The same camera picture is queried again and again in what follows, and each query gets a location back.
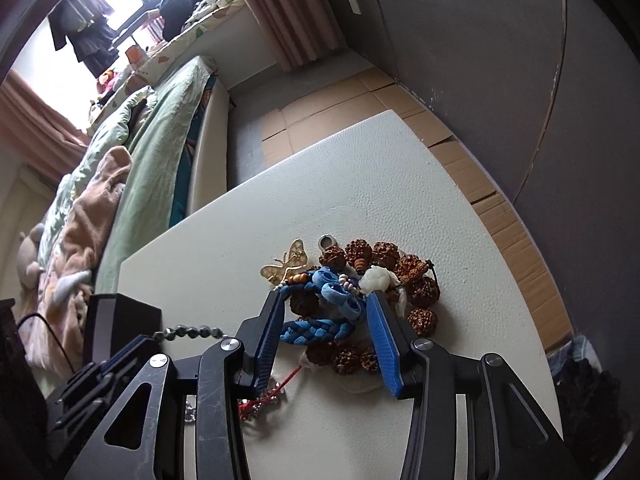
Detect brown rudraksha bead bracelet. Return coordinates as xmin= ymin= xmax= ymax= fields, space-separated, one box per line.
xmin=287 ymin=239 xmax=442 ymax=376

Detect light green floral quilt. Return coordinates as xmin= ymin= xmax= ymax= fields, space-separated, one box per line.
xmin=37 ymin=85 xmax=157 ymax=241

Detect gold butterfly brooch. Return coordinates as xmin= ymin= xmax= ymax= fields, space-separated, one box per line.
xmin=260 ymin=239 xmax=309 ymax=291

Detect flattened cardboard sheets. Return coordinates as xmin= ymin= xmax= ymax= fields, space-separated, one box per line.
xmin=262 ymin=67 xmax=574 ymax=356

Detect white bed frame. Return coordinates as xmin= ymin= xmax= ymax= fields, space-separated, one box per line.
xmin=186 ymin=57 xmax=232 ymax=217

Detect beige plush toy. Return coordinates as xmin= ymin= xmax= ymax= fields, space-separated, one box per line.
xmin=15 ymin=223 xmax=47 ymax=289

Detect white flower pendant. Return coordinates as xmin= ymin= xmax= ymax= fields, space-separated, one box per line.
xmin=359 ymin=266 xmax=401 ymax=297

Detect pink-brown curtain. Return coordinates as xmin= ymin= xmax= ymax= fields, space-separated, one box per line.
xmin=0 ymin=69 xmax=92 ymax=186
xmin=220 ymin=0 xmax=351 ymax=74

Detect green bed sheet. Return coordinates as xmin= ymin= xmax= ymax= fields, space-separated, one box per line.
xmin=95 ymin=56 xmax=219 ymax=288

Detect dark grey bead chain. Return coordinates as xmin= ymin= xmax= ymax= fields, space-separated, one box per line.
xmin=152 ymin=326 xmax=234 ymax=344

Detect printed window seat cushion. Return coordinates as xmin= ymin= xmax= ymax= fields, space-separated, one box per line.
xmin=90 ymin=0 xmax=249 ymax=117

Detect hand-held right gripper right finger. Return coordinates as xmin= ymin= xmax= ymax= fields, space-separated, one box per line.
xmin=366 ymin=290 xmax=593 ymax=480

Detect dark clothes pile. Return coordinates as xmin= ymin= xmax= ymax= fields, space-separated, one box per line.
xmin=547 ymin=332 xmax=626 ymax=442

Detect dark cloth pile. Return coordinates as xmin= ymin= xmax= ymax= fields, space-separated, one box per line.
xmin=158 ymin=0 xmax=205 ymax=41

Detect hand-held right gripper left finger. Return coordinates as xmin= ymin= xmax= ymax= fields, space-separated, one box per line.
xmin=65 ymin=290 xmax=287 ymax=480

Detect pink fleece blanket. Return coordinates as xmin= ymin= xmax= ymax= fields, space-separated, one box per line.
xmin=22 ymin=146 xmax=134 ymax=376

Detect cream bed headboard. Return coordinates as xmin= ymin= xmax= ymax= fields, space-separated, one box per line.
xmin=0 ymin=162 xmax=63 ymax=301

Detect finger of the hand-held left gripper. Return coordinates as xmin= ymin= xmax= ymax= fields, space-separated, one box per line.
xmin=82 ymin=335 xmax=163 ymax=376
xmin=46 ymin=360 xmax=143 ymax=433

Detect blue braided rope bracelet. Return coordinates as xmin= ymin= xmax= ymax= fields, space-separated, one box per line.
xmin=279 ymin=266 xmax=371 ymax=348

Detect hanging black clothes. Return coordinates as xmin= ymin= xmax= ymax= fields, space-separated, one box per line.
xmin=47 ymin=0 xmax=122 ymax=79

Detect black jewelry box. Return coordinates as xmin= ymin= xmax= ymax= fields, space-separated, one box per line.
xmin=82 ymin=293 xmax=164 ymax=363

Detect red string bracelet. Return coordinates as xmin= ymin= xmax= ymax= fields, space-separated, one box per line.
xmin=237 ymin=365 xmax=304 ymax=421

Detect black cable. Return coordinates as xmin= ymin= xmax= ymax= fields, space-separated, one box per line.
xmin=17 ymin=312 xmax=79 ymax=376

